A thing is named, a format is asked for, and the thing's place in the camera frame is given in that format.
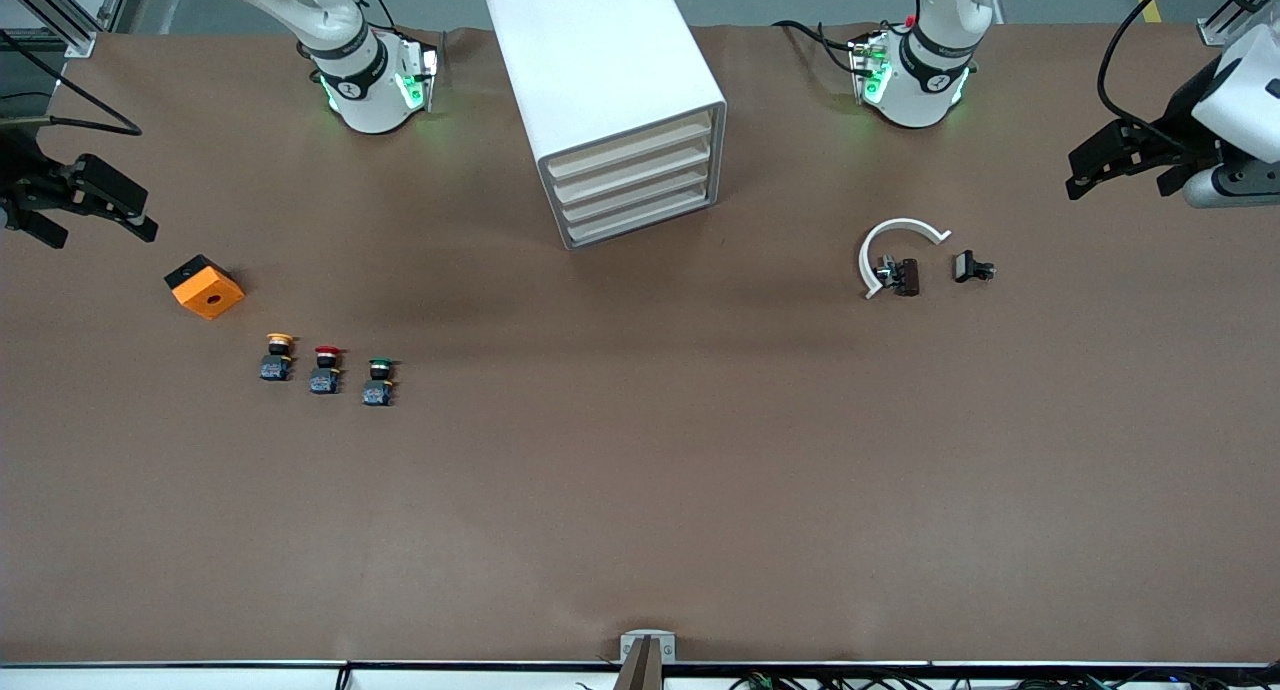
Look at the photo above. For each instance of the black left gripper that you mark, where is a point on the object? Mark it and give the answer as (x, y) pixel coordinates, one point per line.
(1183, 120)

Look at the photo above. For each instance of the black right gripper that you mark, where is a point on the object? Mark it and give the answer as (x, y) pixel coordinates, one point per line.
(20, 185)

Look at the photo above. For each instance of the green push button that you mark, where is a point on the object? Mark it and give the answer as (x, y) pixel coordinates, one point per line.
(378, 390)

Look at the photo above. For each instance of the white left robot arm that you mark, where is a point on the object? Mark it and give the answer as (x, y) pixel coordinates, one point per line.
(920, 105)

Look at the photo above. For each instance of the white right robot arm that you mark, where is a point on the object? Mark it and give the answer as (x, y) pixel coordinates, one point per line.
(370, 95)

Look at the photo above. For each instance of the yellow push button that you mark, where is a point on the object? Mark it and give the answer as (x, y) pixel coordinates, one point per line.
(276, 365)

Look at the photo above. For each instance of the red push button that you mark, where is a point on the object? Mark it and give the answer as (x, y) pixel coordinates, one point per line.
(325, 378)

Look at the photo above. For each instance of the orange box with black base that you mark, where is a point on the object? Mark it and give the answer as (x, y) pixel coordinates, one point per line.
(210, 295)

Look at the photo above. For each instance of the small black plastic part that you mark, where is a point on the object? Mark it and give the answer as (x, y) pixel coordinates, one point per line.
(965, 266)

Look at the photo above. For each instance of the brown block with metal clip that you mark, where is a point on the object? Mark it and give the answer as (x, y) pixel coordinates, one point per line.
(907, 276)

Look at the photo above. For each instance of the white curved plastic piece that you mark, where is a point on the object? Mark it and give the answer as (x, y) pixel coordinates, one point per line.
(863, 263)

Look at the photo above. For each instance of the aluminium frame profile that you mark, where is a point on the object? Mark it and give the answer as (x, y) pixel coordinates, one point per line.
(1215, 30)
(70, 30)

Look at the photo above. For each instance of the table edge rail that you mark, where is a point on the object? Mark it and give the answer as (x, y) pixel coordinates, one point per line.
(200, 678)

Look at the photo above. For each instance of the grey metal bracket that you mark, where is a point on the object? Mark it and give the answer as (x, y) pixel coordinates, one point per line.
(648, 638)

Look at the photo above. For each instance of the brown camera pole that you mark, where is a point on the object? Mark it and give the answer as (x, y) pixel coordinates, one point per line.
(640, 670)

